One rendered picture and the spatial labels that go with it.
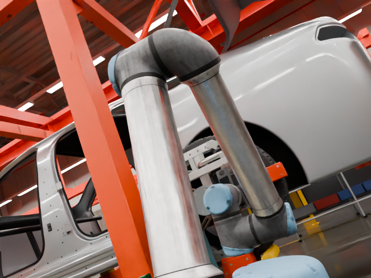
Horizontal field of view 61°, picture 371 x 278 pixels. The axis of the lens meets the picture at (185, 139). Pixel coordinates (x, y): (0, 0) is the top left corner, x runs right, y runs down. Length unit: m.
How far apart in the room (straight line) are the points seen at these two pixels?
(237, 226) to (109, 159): 0.92
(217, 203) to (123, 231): 0.79
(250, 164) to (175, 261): 0.36
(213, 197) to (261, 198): 0.16
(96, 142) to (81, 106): 0.24
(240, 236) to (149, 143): 0.44
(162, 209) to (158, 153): 0.12
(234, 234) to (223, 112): 0.38
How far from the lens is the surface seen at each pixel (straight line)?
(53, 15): 2.24
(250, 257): 1.53
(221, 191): 0.96
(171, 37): 0.76
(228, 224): 0.97
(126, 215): 1.64
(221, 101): 0.78
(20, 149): 6.14
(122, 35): 3.10
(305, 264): 0.54
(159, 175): 0.63
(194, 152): 1.58
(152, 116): 0.69
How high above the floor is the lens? 0.74
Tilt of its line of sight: 16 degrees up
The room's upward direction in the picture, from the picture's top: 23 degrees counter-clockwise
